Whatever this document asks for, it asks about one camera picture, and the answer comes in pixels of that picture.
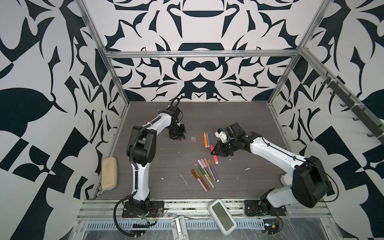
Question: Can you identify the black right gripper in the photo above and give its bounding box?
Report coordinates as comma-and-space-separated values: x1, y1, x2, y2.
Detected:
209, 138, 239, 157

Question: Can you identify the pink red highlighter pen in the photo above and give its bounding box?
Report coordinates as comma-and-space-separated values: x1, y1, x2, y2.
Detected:
210, 144, 219, 165

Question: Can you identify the blue highlighter pen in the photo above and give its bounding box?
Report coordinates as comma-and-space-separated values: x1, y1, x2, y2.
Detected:
205, 131, 211, 148

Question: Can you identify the orange highlighter pen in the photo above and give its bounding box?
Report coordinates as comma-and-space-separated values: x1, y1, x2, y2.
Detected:
204, 132, 208, 148

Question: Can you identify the gold cap beige marker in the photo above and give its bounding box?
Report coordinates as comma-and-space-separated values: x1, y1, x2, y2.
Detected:
204, 158, 216, 181

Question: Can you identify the pink cap green marker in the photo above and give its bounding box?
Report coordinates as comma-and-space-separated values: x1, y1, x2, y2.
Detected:
201, 159, 213, 181

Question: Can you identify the purple highlighter pen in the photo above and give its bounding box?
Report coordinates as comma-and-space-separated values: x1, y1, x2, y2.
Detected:
208, 160, 220, 182

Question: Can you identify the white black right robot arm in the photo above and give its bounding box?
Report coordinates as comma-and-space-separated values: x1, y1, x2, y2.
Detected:
211, 123, 333, 213

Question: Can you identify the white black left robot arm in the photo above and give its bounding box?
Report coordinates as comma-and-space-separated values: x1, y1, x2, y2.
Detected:
127, 106, 186, 211

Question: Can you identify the gold cap brown marker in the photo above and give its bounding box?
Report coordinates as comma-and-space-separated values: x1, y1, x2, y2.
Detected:
195, 169, 210, 191

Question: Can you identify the white square alarm clock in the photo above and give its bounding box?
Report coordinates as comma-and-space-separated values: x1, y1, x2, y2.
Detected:
280, 174, 293, 187

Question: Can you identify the beige sponge block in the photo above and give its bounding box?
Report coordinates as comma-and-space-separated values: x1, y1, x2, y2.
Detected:
101, 157, 118, 191

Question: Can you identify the aluminium horizontal back bar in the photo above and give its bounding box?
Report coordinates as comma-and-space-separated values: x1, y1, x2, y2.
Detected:
105, 50, 298, 59

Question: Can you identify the white tablet device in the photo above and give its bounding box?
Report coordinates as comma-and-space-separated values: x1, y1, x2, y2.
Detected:
208, 199, 237, 236

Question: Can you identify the small circuit board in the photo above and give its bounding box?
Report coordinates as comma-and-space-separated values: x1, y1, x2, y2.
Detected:
263, 218, 284, 236

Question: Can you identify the grey hook rack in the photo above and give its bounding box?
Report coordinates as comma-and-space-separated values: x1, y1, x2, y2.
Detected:
320, 72, 384, 145

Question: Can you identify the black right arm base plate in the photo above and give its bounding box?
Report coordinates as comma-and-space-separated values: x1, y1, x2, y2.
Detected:
244, 200, 286, 217

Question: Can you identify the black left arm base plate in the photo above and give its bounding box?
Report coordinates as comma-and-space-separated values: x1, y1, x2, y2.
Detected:
122, 199, 165, 218

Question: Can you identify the white bracket front rail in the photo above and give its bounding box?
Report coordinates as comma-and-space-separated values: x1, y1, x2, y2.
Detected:
171, 216, 189, 240

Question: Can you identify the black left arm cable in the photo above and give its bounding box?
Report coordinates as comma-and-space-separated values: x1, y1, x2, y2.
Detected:
113, 191, 157, 238

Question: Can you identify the aluminium corner post back left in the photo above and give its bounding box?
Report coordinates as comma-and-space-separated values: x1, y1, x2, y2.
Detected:
71, 1, 130, 110

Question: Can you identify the aluminium corner post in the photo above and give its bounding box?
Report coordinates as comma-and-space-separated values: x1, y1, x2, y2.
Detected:
71, 1, 130, 110
268, 0, 333, 106

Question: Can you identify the aluminium corner post back right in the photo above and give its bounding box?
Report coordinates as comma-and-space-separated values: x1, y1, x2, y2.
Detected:
268, 0, 333, 106

